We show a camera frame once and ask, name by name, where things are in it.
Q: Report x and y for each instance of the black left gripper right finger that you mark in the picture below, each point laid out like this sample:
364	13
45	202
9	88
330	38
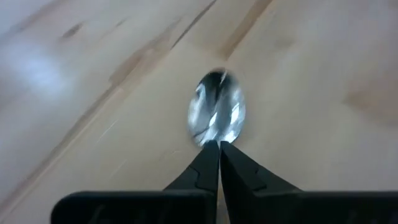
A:
264	205

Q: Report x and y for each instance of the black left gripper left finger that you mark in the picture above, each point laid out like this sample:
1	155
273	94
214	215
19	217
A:
186	205

